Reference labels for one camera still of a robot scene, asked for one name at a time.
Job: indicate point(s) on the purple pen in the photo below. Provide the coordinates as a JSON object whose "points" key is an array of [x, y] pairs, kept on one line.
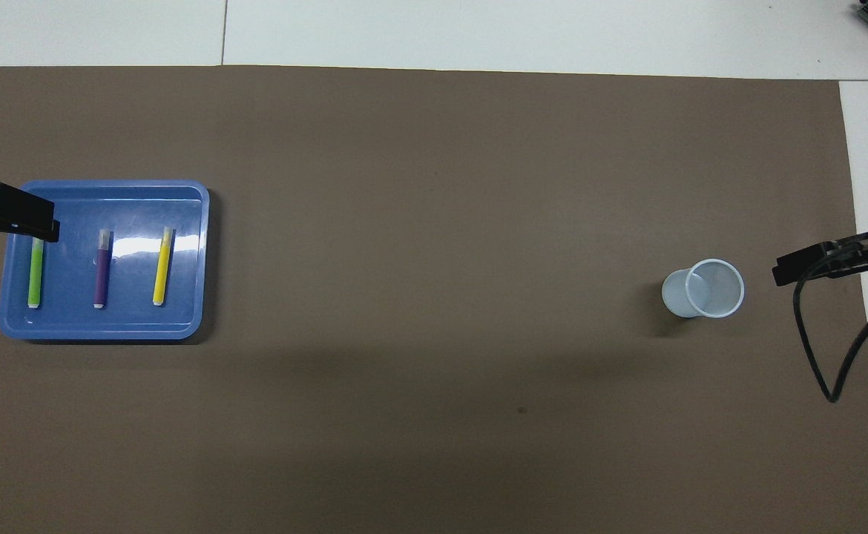
{"points": [[102, 274]]}

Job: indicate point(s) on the translucent plastic cup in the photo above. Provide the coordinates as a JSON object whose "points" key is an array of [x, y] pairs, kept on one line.
{"points": [[675, 297]]}

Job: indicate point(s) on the brown table mat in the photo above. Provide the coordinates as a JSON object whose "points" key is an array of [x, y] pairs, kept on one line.
{"points": [[434, 371]]}

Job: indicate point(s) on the yellow pen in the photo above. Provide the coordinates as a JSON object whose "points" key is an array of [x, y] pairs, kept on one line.
{"points": [[161, 274]]}

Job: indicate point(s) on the blue plastic tray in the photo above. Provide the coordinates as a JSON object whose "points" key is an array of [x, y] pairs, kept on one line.
{"points": [[137, 319]]}

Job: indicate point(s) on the green pen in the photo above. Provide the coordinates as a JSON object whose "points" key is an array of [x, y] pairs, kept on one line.
{"points": [[35, 278]]}

